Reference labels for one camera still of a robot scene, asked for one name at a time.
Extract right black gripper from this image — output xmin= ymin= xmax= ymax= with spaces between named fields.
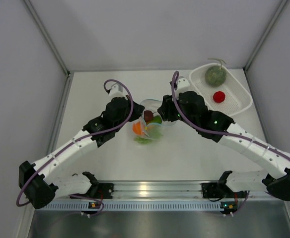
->
xmin=158 ymin=91 xmax=198 ymax=130

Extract orange fake carrot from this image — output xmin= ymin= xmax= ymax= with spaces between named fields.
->
xmin=132 ymin=121 xmax=144 ymax=135

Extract red fake apple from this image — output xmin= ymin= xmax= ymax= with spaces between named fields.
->
xmin=213 ymin=91 xmax=226 ymax=104

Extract clear zip top bag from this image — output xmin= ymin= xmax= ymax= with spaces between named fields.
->
xmin=133 ymin=99 xmax=176 ymax=138

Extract green fake melon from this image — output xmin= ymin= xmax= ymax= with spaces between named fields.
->
xmin=205 ymin=58 xmax=227 ymax=87

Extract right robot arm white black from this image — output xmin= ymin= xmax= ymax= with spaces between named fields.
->
xmin=158 ymin=91 xmax=290 ymax=201

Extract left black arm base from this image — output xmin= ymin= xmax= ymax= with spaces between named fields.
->
xmin=71 ymin=182 xmax=114 ymax=200

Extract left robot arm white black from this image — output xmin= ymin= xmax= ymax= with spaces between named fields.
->
xmin=18 ymin=97 xmax=145 ymax=209

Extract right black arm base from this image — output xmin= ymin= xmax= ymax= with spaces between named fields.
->
xmin=201 ymin=182 xmax=247 ymax=199

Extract dark purple fake plum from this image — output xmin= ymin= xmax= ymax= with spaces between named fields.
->
xmin=144 ymin=110 xmax=154 ymax=122

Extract green orange fake mango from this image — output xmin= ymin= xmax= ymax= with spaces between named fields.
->
xmin=145 ymin=116 xmax=162 ymax=124

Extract green fake grapes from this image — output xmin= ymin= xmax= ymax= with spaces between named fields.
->
xmin=134 ymin=129 xmax=162 ymax=144

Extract white perforated plastic basket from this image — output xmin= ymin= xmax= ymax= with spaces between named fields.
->
xmin=189 ymin=62 xmax=253 ymax=117

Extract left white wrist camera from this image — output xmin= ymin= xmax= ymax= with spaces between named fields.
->
xmin=109 ymin=83 xmax=124 ymax=98

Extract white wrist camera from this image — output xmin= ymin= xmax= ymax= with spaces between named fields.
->
xmin=175 ymin=77 xmax=190 ymax=93
xmin=109 ymin=83 xmax=124 ymax=98

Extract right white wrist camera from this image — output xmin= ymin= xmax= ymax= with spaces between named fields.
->
xmin=175 ymin=77 xmax=190 ymax=93

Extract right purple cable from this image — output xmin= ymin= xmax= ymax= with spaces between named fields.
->
xmin=171 ymin=70 xmax=290 ymax=216

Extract aluminium mounting rail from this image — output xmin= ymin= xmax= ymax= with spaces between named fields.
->
xmin=25 ymin=179 xmax=290 ymax=202

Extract white slotted cable duct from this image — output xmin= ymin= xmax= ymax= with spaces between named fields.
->
xmin=40 ymin=200 xmax=236 ymax=212

